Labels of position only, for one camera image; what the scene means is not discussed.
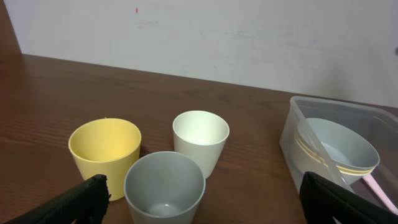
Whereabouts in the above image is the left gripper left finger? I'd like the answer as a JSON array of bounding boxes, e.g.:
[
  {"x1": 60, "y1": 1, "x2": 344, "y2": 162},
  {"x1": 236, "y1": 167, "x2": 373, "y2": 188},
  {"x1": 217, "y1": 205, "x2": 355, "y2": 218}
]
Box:
[{"x1": 6, "y1": 174, "x2": 111, "y2": 224}]

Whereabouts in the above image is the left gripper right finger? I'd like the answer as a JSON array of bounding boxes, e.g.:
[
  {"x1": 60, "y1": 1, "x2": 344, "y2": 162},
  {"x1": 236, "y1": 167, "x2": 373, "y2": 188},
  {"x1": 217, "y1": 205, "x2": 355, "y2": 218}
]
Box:
[{"x1": 299, "y1": 171, "x2": 397, "y2": 224}]

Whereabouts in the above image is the white bowl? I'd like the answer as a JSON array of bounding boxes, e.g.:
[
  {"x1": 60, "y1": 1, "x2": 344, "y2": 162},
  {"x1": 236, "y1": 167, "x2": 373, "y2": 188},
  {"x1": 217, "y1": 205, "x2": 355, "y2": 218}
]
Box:
[{"x1": 290, "y1": 138, "x2": 365, "y2": 185}]

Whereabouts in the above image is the grey bowl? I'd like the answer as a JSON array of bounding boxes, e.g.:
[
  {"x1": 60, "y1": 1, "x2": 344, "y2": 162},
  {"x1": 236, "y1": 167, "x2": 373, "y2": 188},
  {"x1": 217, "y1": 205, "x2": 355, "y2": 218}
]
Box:
[{"x1": 306, "y1": 118, "x2": 380, "y2": 170}]

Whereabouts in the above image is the grey cup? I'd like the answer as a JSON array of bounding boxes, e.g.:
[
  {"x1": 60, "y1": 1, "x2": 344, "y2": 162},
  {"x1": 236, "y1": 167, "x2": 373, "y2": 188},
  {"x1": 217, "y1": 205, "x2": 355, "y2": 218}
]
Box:
[{"x1": 124, "y1": 151, "x2": 206, "y2": 224}]

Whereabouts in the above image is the clear plastic container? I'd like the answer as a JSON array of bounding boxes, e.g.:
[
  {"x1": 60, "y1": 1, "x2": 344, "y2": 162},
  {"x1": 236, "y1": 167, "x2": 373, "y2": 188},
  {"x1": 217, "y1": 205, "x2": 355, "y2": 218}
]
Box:
[{"x1": 279, "y1": 96, "x2": 397, "y2": 213}]

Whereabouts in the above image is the yellow cup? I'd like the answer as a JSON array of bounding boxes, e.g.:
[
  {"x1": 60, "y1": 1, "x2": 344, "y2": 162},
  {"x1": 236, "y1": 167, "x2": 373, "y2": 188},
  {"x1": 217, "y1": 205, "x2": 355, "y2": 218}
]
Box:
[{"x1": 68, "y1": 118, "x2": 142, "y2": 201}]

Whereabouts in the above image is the white cup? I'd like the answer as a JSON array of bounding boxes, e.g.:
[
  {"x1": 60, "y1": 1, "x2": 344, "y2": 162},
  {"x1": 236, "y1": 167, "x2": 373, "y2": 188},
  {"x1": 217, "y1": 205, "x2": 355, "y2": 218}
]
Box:
[{"x1": 172, "y1": 110, "x2": 229, "y2": 179}]

